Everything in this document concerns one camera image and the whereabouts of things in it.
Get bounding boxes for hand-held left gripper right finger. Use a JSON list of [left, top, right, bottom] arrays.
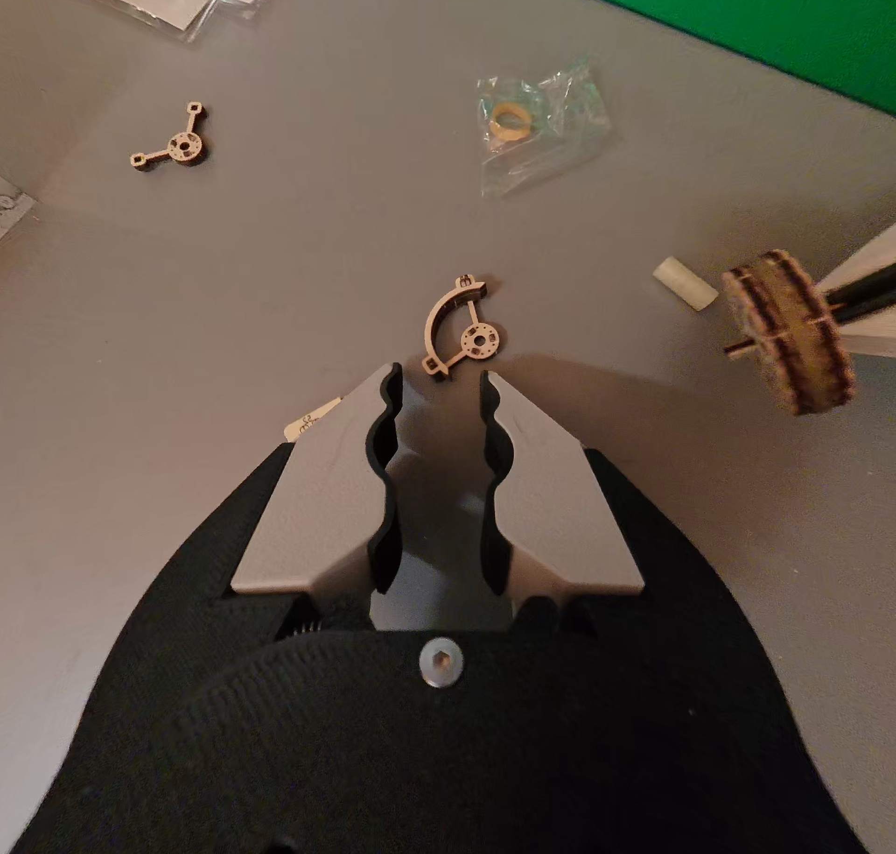
[[478, 369, 646, 608]]

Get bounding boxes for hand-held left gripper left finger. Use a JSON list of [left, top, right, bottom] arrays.
[[230, 361, 405, 597]]

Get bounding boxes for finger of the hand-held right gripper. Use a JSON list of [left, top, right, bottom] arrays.
[[815, 222, 896, 295], [836, 301, 896, 358]]

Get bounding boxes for round wooden spoked wheel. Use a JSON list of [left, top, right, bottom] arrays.
[[721, 248, 856, 417]]

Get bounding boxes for wooden arc crank piece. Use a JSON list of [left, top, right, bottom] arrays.
[[421, 274, 506, 381]]

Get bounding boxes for grey desk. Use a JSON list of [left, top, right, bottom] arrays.
[[0, 0, 896, 854]]

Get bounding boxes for small white label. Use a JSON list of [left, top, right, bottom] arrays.
[[283, 395, 344, 442]]

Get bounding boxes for small white cylinder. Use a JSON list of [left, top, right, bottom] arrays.
[[652, 256, 720, 311]]

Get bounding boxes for green plastic bin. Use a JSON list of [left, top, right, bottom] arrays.
[[500, 0, 896, 116]]

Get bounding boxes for small clear plastic bag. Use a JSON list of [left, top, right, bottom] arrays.
[[476, 56, 611, 198]]

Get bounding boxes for three-armed wooden piece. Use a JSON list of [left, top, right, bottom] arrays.
[[129, 101, 209, 170]]

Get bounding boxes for white paper sheet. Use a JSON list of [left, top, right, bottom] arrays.
[[0, 176, 36, 239]]

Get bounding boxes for yellow rubber ring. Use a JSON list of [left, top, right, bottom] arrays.
[[489, 101, 534, 144]]

